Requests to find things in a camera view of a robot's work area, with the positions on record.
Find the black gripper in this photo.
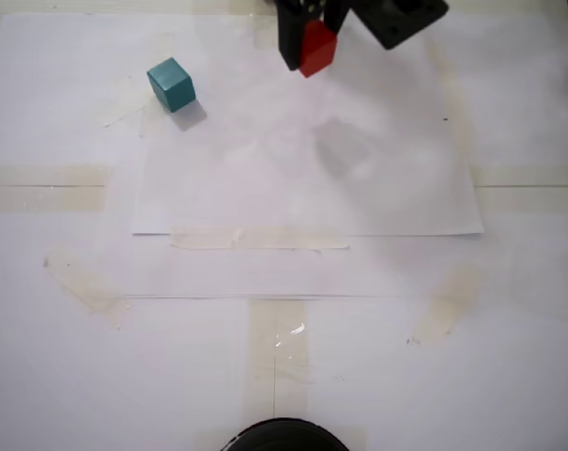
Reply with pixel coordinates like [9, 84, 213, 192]
[277, 0, 451, 72]

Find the red cube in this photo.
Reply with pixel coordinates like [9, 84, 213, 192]
[298, 19, 339, 79]

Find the blue-green cube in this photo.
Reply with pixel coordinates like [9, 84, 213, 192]
[146, 56, 197, 115]

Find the white paper sheet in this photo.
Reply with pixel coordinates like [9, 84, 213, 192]
[130, 44, 485, 238]

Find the large white paper underlay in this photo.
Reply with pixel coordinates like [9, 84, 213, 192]
[0, 13, 561, 300]

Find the black round stand base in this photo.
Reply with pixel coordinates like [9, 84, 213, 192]
[222, 417, 350, 451]

